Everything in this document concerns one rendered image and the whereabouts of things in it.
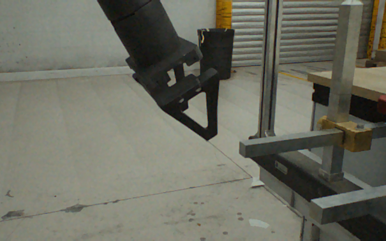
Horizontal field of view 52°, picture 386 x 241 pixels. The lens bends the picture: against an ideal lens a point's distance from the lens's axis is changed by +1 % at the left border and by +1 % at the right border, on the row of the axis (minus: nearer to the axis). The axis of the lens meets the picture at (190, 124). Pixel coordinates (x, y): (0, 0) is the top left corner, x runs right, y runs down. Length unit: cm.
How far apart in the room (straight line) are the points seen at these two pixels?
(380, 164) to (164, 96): 93
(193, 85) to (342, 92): 65
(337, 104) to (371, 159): 31
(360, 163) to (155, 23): 99
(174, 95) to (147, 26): 8
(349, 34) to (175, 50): 61
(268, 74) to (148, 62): 86
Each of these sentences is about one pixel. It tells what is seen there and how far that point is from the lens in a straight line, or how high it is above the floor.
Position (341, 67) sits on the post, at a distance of 98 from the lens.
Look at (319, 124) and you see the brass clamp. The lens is 104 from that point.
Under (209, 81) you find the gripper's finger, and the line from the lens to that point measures 39.
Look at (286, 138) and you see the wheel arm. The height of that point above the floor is 85.
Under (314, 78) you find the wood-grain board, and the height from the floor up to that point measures 89.
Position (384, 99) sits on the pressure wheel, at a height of 91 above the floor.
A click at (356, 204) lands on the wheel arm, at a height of 82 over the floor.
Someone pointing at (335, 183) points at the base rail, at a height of 70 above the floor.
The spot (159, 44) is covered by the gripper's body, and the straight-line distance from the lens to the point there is 41.
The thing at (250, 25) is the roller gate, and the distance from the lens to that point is 702.
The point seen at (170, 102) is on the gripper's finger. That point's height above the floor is 105.
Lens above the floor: 114
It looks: 18 degrees down
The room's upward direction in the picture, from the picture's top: straight up
